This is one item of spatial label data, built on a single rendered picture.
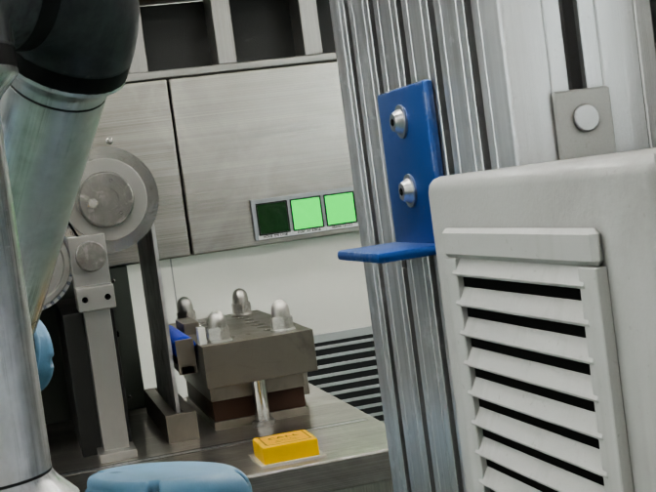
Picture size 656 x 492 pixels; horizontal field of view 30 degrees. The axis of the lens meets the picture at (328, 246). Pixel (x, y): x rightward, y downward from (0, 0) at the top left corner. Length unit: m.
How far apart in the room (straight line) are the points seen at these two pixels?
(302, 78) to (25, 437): 1.41
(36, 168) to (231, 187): 1.17
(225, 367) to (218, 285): 2.73
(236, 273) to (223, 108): 2.40
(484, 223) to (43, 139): 0.51
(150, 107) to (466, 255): 1.62
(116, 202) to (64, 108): 0.82
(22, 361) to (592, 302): 0.47
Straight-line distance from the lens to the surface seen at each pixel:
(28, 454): 0.79
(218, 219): 2.08
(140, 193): 1.73
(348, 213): 2.12
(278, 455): 1.52
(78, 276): 1.69
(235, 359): 1.72
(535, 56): 0.55
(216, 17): 2.12
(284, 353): 1.74
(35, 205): 0.95
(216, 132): 2.08
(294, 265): 4.50
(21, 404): 0.79
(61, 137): 0.92
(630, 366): 0.39
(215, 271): 4.44
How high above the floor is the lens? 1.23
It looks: 3 degrees down
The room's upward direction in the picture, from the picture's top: 8 degrees counter-clockwise
